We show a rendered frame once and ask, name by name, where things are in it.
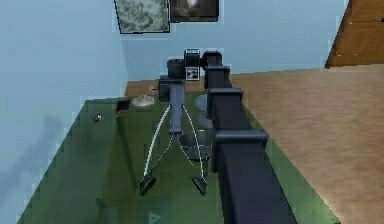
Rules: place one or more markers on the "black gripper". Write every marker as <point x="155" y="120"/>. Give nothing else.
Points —
<point x="176" y="100"/>

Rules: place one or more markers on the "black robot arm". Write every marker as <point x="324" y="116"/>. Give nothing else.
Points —
<point x="246" y="173"/>

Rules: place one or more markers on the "grey metal bowl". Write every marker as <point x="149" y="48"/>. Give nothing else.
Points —
<point x="191" y="146"/>

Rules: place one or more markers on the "grey round disc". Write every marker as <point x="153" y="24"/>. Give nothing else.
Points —
<point x="202" y="102"/>

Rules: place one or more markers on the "pale round plate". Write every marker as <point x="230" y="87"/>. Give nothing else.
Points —
<point x="143" y="101"/>

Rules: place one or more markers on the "black and red box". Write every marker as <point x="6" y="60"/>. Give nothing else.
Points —
<point x="122" y="106"/>

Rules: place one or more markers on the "green glass table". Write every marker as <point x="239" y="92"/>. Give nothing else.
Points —
<point x="100" y="166"/>

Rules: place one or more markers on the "grey-green framed picture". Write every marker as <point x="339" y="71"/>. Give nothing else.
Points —
<point x="143" y="15"/>

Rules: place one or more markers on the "dark framed picture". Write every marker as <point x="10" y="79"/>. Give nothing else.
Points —
<point x="194" y="10"/>

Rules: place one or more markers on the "brown wooden door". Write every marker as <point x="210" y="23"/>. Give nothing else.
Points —
<point x="360" y="36"/>

